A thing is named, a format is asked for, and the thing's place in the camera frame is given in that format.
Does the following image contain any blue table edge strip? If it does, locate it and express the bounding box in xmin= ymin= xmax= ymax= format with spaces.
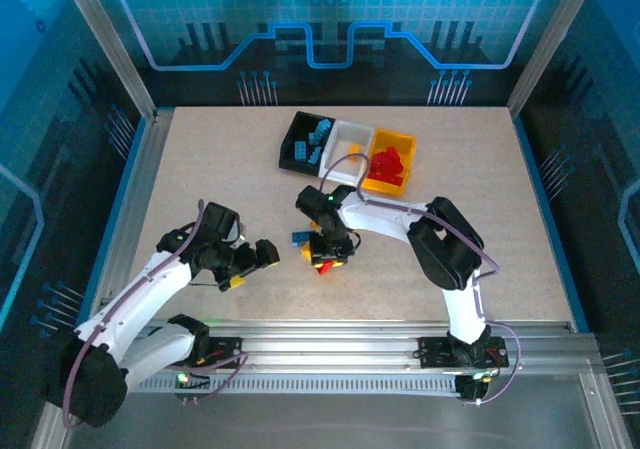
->
xmin=74 ymin=116 xmax=151 ymax=333
xmin=513 ymin=113 xmax=591 ymax=333

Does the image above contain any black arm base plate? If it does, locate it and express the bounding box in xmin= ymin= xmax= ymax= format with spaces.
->
xmin=417 ymin=336 xmax=509 ymax=370
xmin=199 ymin=336 xmax=245 ymax=370

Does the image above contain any aluminium frame post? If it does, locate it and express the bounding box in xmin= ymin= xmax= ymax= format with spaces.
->
xmin=54 ymin=0 xmax=160 ymax=123
xmin=506 ymin=0 xmax=605 ymax=116

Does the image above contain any wide aluminium mounting rail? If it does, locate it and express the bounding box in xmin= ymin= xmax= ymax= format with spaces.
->
xmin=62 ymin=318 xmax=601 ymax=373

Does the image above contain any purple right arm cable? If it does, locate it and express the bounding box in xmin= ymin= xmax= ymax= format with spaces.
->
xmin=318 ymin=153 xmax=523 ymax=406

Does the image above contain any grey metal plate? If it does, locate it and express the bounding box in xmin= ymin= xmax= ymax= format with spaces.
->
xmin=64 ymin=393 xmax=601 ymax=449

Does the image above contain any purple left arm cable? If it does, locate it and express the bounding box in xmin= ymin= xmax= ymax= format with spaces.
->
xmin=62 ymin=198 xmax=250 ymax=429

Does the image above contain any black plastic bin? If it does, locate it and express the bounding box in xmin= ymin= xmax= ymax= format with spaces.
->
xmin=277 ymin=111 xmax=337 ymax=179

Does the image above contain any black connector box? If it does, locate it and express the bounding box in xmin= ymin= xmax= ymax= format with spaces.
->
xmin=172 ymin=368 xmax=211 ymax=405
xmin=457 ymin=371 xmax=494 ymax=405

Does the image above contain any yellow plastic bin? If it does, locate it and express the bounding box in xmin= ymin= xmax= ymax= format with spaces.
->
xmin=359 ymin=127 xmax=418 ymax=198

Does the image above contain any aluminium table side rail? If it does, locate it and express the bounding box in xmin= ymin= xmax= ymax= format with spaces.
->
xmin=84 ymin=108 xmax=176 ymax=333

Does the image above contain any grey slotted cable duct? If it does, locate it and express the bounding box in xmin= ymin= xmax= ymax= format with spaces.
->
xmin=134 ymin=371 xmax=464 ymax=395

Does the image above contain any white plastic bin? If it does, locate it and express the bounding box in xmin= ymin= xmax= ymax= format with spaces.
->
xmin=317 ymin=120 xmax=377 ymax=189

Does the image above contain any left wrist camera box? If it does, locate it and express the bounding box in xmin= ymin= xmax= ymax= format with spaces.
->
xmin=227 ymin=218 xmax=250 ymax=245

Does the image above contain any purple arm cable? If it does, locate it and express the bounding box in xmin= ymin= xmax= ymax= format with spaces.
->
xmin=62 ymin=198 xmax=250 ymax=429
xmin=318 ymin=153 xmax=523 ymax=406

